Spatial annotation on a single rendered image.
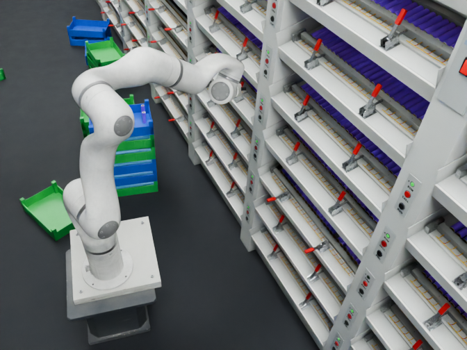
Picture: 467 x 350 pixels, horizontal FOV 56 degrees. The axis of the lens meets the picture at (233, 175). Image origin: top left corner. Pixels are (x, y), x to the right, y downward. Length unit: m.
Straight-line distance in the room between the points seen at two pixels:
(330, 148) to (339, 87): 0.20
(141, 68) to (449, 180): 0.80
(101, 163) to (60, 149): 1.56
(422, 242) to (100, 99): 0.90
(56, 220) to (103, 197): 1.07
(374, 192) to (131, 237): 1.01
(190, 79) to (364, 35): 0.50
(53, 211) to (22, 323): 0.63
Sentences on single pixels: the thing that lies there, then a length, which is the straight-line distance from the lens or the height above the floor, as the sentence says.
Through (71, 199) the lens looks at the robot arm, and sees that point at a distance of 1.48.
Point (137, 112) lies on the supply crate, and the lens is 2.38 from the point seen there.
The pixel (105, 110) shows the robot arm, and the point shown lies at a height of 1.10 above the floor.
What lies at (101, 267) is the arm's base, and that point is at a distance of 1.67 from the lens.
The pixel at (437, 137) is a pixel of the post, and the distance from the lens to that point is 1.05.
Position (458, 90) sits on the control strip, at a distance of 0.99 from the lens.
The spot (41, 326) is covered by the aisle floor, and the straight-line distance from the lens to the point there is 2.10.
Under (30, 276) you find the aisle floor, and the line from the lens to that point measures 2.26.
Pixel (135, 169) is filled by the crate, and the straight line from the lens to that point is 2.36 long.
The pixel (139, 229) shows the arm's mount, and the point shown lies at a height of 0.33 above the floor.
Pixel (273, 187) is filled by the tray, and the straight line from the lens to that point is 1.79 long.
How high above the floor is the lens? 1.76
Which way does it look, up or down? 43 degrees down
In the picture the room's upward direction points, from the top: 5 degrees clockwise
